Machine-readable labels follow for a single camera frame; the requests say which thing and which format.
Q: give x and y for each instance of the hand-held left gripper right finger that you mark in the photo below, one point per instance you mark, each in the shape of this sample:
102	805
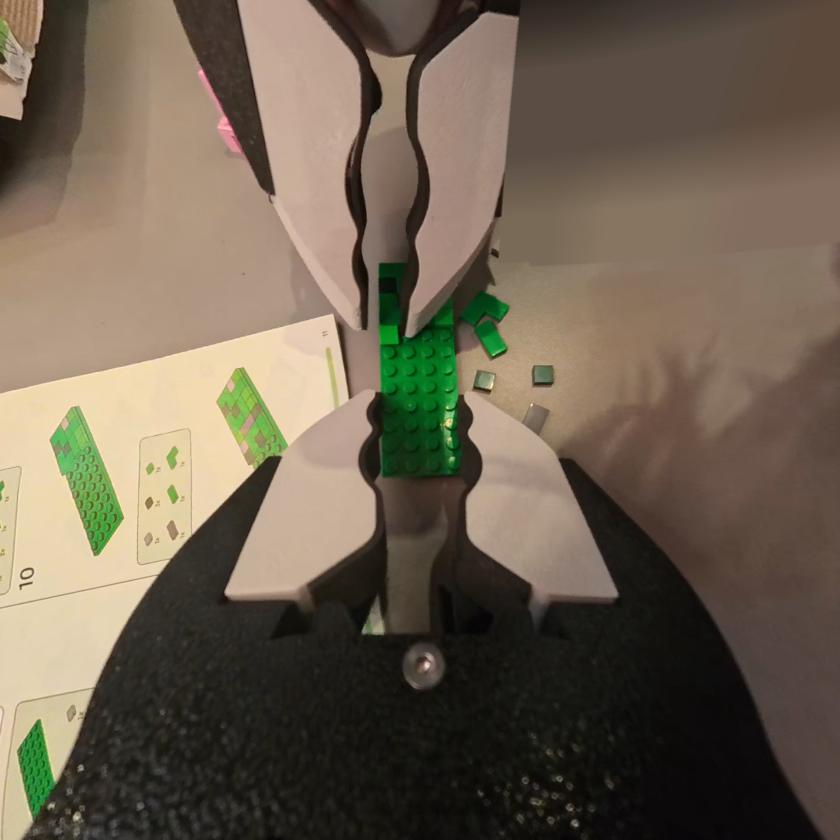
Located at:
538	525

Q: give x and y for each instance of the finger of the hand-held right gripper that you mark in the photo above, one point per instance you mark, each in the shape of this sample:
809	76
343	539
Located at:
309	145
466	145

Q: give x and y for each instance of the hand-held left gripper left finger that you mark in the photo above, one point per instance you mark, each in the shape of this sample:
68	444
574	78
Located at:
295	525

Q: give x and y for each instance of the small green tile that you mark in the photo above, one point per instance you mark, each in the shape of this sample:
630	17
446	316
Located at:
488	309

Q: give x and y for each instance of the green studded brick plate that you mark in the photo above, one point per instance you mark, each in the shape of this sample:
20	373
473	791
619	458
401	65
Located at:
420	407

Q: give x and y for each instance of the small pink brick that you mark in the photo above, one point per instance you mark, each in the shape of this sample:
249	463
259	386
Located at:
221	125

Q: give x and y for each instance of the dark grey flat tile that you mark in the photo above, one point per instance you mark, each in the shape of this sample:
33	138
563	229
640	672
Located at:
534	416

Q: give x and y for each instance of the green L-shaped brick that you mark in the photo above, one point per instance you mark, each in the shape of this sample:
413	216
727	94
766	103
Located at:
494	344

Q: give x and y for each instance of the green brick set box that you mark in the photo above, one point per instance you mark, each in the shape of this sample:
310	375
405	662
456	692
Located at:
16	53

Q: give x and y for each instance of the building instruction booklet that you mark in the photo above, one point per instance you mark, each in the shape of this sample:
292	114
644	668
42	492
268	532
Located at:
40	394

